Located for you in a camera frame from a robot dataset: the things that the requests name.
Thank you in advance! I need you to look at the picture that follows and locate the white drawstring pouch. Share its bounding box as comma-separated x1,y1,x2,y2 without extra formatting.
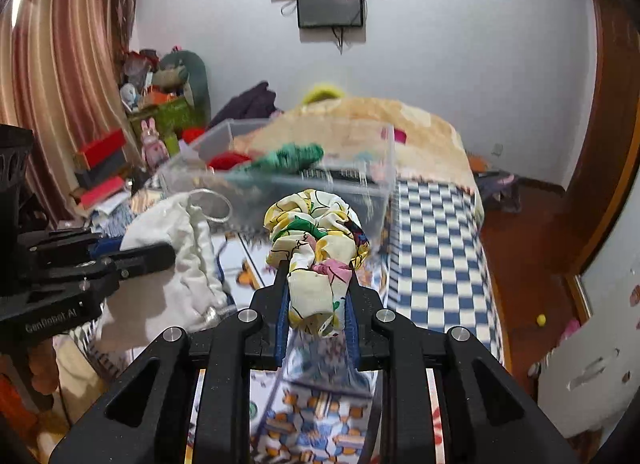
94,190,231,352

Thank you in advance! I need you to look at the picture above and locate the clear plastic storage box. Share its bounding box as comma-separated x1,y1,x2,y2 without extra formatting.
158,120,396,247

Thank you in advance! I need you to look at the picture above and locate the yellow floral scrunchie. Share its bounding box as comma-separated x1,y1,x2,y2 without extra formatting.
264,189,370,338

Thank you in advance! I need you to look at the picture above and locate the red box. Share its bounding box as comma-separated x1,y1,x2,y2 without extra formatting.
74,128,126,172

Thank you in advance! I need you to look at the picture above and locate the pink rabbit toy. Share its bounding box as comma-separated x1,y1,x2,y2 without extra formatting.
141,117,169,172

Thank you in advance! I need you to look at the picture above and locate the green cardboard box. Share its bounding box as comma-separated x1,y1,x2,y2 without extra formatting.
128,97,206,156

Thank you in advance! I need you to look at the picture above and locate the patterned colourful tablecloth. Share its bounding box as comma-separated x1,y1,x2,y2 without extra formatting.
54,178,506,464

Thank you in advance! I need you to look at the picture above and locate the green knitted item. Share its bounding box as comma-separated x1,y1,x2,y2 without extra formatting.
233,143,324,175

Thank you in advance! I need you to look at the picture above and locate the green dinosaur plush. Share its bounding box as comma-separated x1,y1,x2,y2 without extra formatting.
152,49,212,124

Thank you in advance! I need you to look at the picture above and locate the dark purple clothing pile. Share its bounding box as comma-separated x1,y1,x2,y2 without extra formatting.
207,82,277,128

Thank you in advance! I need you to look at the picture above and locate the striped pink curtain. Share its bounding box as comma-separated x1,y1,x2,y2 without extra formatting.
1,0,141,221

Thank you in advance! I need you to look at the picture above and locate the yellow fuzzy headband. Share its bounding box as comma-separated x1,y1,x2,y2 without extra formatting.
302,84,345,106

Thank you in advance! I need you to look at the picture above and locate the beige fleece blanket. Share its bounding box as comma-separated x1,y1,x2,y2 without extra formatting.
231,97,484,221

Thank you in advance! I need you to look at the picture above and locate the small black wall monitor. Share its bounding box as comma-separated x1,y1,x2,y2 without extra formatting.
296,0,364,30

